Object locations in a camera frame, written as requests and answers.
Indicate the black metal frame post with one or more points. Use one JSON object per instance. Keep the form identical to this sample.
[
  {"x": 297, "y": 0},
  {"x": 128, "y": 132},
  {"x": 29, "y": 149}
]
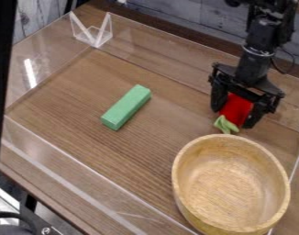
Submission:
[{"x": 6, "y": 26}]

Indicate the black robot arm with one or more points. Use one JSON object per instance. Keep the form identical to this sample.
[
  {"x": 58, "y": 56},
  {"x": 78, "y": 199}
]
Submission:
[{"x": 269, "y": 27}]

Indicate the clear acrylic table enclosure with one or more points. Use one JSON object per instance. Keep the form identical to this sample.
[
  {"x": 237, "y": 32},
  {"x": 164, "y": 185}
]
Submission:
[{"x": 105, "y": 178}]

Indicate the red plush strawberry toy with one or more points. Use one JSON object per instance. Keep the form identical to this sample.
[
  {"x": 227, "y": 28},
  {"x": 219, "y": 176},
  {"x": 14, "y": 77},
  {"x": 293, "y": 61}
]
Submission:
[{"x": 232, "y": 114}]

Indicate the green rectangular block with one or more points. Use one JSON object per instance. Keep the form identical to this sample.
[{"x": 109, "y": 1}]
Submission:
[{"x": 125, "y": 107}]

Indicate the wooden bowl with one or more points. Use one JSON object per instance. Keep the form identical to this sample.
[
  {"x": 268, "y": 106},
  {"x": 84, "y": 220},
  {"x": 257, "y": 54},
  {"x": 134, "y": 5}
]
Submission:
[{"x": 229, "y": 186}]

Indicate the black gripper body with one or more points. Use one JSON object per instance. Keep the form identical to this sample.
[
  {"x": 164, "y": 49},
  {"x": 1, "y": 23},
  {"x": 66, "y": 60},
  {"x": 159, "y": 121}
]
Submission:
[{"x": 252, "y": 92}]

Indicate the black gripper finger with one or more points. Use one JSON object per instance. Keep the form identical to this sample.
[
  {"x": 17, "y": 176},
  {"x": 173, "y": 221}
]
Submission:
[
  {"x": 261, "y": 107},
  {"x": 219, "y": 95}
]

